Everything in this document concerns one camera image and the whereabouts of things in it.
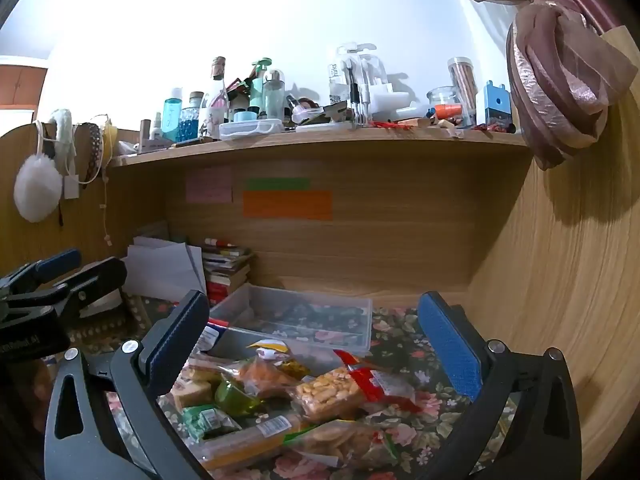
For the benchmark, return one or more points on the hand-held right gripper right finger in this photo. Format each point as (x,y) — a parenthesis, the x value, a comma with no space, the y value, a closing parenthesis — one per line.
(450,345)

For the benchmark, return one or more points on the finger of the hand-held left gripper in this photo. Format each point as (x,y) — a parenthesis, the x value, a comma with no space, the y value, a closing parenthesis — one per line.
(95,280)
(57,261)

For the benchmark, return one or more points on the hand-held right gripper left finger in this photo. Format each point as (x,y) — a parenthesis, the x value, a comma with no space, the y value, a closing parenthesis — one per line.
(175,335)

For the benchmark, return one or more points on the green jelly cup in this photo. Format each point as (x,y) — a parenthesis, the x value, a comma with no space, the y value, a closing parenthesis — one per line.
(235,395)

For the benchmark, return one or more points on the green snack packet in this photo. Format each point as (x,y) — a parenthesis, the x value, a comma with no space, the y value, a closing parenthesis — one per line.
(205,420)

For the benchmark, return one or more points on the long orange biscuit packet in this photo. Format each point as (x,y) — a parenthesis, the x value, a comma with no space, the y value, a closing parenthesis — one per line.
(240,442)

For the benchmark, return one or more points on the clear plastic container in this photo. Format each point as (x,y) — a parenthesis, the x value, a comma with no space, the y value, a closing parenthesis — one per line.
(300,297)

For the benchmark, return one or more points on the white blue snack packet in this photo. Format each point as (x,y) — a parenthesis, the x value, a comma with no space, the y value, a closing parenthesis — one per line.
(212,335)

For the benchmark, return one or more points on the beige cake packet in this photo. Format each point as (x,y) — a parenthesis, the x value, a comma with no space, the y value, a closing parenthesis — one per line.
(192,390)

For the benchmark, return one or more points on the white folded papers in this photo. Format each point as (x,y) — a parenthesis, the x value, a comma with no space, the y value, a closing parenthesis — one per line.
(160,265)

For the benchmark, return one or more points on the white fluffy puff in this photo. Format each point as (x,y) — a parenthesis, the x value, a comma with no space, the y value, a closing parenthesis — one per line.
(37,190)

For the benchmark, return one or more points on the white tag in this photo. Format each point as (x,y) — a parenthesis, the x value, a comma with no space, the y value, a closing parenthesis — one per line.
(71,187)

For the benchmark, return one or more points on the stack of books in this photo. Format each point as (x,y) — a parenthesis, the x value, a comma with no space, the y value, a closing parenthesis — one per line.
(225,272)

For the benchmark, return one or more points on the yellow white snack packet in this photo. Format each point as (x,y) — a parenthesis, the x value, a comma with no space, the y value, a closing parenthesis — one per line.
(275,350)

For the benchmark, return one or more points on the red white glue tube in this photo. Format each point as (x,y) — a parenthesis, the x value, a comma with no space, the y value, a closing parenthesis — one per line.
(220,243)

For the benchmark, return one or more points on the wooden desk hutch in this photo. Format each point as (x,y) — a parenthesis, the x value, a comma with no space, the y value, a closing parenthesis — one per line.
(400,240)

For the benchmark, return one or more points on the dark patterned headband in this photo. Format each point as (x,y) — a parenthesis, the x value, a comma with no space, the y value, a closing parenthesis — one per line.
(93,145)

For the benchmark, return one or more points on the white fluffy headband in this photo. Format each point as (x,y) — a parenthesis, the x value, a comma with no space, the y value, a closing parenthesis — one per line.
(64,130)

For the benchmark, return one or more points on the yellow headband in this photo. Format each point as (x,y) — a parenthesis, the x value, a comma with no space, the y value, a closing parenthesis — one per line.
(110,137)

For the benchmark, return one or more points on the round cracker packet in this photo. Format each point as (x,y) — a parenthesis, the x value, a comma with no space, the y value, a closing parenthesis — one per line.
(340,442)

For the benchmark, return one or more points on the pink sticky note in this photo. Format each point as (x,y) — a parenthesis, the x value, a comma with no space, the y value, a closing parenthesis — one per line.
(209,185)

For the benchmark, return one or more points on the small white spray bottle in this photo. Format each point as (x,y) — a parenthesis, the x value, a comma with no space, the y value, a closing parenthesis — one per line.
(156,130)

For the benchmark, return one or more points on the orange sticky note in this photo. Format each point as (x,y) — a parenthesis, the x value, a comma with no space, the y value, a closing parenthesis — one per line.
(287,205)

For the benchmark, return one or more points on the tall blue liquid bottle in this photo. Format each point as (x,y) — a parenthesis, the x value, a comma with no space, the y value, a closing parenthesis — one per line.
(172,117)

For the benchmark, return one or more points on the green sticky note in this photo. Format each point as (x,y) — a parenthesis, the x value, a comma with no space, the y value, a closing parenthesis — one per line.
(277,183)

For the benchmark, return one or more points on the blue beads jar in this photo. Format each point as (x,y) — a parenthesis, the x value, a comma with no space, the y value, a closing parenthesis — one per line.
(190,122)

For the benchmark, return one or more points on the clear bottle foil top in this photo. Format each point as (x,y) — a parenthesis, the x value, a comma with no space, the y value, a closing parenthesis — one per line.
(216,105)

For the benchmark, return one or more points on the flat white plastic box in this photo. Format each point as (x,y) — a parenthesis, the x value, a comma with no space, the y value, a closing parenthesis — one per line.
(250,129)

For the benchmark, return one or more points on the round blue case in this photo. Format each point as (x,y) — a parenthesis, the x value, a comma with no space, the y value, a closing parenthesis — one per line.
(246,115)

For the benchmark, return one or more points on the orange capped tube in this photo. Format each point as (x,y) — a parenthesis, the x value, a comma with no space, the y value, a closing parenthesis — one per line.
(447,109)

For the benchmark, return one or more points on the blue box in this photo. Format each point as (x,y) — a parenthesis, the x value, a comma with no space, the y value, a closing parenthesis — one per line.
(496,105)

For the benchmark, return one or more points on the glass jar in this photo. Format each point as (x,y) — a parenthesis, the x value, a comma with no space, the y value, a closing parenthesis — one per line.
(442,97)

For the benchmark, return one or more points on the white tray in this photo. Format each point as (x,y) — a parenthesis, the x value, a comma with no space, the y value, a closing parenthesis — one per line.
(330,127)

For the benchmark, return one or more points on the mint green pump bottle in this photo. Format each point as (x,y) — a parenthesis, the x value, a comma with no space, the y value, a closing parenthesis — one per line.
(257,85)

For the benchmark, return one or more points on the white sponge block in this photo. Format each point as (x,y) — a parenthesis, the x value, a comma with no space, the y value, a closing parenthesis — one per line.
(390,97)

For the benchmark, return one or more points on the clear bottle dome cap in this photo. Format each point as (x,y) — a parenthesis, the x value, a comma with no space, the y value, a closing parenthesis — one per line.
(273,95)

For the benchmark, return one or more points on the tall canister brown sticks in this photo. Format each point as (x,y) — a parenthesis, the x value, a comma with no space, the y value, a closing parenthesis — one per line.
(462,85)

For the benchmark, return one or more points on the clear brush holder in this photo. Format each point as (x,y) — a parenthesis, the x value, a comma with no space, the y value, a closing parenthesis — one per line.
(362,80)

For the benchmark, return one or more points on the clear labelled bottle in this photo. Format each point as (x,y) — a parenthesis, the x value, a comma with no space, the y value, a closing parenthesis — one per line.
(337,85)

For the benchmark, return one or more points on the knotted pink brown curtain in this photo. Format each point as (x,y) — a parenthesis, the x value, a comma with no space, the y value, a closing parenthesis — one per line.
(550,75)

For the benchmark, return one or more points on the brown wall cabinet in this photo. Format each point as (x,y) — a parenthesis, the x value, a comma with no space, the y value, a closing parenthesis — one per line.
(22,85)

